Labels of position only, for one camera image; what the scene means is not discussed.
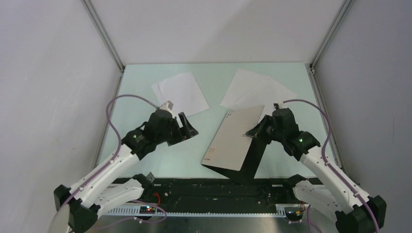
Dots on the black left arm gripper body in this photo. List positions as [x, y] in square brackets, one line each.
[162, 136]

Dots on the right aluminium frame post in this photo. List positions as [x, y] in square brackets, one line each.
[331, 32]

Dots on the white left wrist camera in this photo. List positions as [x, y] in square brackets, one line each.
[167, 106]

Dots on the white paper sheet under left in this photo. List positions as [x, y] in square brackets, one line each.
[157, 92]

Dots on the white slotted cable duct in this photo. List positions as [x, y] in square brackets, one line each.
[130, 210]

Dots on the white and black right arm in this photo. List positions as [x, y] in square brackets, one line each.
[344, 202]

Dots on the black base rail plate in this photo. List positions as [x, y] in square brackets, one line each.
[219, 196]

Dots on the left controller board with LEDs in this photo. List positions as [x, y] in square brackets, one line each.
[147, 210]

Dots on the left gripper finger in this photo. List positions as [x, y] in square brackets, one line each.
[178, 135]
[187, 130]

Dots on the black folder with beige cover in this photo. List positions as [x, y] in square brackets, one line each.
[233, 154]

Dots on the right controller board with LEDs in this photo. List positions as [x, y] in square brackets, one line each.
[294, 215]

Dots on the white paper sheet front right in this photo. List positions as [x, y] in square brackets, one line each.
[266, 92]

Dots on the aluminium frame post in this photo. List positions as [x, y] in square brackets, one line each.
[101, 30]
[331, 32]

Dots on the left aluminium frame post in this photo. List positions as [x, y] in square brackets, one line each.
[101, 30]

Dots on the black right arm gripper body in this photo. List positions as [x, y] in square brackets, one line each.
[275, 135]

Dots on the controller board with leds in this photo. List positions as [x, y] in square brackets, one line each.
[147, 210]
[294, 215]

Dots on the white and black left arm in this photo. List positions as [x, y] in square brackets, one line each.
[91, 197]

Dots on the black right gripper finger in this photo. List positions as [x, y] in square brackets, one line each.
[254, 133]
[264, 127]

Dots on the white paper sheet upper left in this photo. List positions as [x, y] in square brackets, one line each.
[184, 92]

